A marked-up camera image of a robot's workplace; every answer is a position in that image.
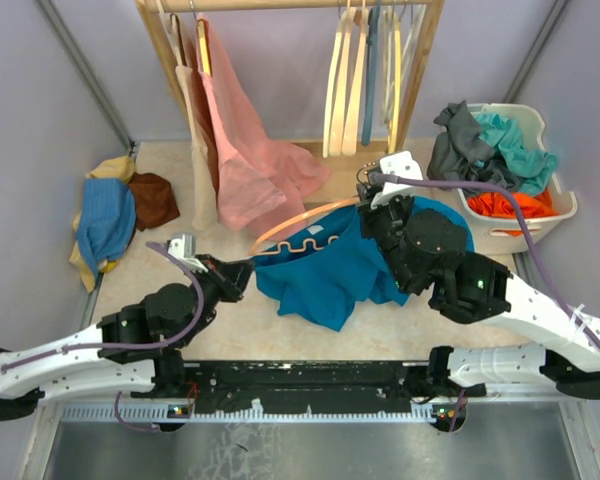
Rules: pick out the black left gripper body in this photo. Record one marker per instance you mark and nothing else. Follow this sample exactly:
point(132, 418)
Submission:
point(216, 285)

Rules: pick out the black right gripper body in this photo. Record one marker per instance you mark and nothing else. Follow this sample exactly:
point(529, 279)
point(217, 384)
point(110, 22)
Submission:
point(387, 223)

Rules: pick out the orange hanger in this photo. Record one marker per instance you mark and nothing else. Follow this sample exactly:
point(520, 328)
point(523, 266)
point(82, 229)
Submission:
point(284, 230)

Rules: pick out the blue t-shirt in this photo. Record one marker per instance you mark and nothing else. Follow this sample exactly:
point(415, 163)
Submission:
point(328, 269)

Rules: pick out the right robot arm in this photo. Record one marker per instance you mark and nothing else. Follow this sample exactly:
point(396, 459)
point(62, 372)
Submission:
point(424, 250)

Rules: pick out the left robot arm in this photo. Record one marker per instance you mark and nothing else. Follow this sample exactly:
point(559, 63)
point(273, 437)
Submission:
point(136, 350)

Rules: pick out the beige hanging t-shirt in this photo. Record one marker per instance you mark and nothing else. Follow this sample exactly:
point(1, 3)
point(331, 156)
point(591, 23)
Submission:
point(204, 155)

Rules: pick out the grey shirt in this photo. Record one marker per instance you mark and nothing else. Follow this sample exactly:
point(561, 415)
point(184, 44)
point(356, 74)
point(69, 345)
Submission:
point(459, 154)

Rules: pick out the brown shirt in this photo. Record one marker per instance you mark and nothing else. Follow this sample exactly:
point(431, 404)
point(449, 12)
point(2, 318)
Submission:
point(155, 202)

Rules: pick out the pink hanging t-shirt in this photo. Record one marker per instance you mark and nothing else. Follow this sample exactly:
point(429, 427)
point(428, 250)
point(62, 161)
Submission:
point(262, 182)

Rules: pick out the light wooden hanger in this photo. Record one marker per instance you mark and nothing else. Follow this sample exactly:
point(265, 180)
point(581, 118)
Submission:
point(350, 135)

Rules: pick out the light blue ribbed shirt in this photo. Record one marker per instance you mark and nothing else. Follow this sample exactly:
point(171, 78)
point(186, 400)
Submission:
point(107, 221)

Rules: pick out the teal shirt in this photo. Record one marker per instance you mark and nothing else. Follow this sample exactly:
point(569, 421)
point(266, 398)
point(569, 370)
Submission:
point(533, 166)

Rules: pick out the white hanger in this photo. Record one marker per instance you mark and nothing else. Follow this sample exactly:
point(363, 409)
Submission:
point(387, 17)

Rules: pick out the cream wooden hanger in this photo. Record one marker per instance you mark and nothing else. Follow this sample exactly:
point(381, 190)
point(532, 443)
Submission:
point(334, 112)

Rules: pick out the blue hanger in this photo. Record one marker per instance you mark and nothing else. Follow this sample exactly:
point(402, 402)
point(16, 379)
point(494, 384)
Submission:
point(371, 70)

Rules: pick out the yellow hanger holding pink shirt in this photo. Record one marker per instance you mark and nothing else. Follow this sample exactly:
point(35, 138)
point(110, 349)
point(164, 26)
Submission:
point(202, 39)

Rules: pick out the white laundry basket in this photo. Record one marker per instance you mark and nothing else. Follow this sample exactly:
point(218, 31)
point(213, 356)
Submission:
point(499, 236)

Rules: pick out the wooden clothes rack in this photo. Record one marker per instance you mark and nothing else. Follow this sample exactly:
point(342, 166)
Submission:
point(343, 168)

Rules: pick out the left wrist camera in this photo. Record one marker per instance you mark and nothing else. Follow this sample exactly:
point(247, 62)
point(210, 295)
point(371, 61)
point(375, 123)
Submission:
point(182, 247)

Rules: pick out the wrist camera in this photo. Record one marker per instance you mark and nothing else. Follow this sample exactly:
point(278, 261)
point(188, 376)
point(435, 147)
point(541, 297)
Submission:
point(182, 247)
point(395, 174)

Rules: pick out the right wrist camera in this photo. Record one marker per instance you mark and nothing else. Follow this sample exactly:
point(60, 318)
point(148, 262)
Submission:
point(395, 174)

